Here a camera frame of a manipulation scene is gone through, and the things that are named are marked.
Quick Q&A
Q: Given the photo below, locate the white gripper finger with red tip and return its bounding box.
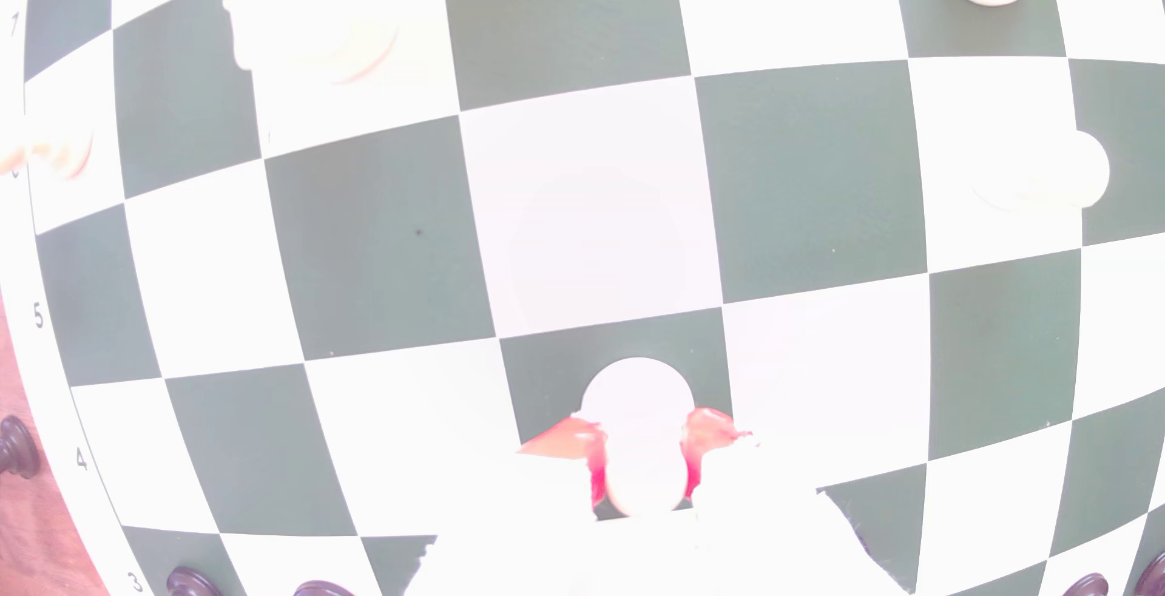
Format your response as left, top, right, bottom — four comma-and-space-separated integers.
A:
405, 414, 609, 596
681, 407, 902, 596

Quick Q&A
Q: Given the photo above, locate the green white chess mat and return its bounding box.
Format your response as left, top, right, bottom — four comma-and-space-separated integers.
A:
0, 0, 1165, 596

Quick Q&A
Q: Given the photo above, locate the white chess pawn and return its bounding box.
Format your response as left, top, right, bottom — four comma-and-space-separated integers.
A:
579, 357, 697, 518
0, 118, 95, 180
974, 130, 1112, 212

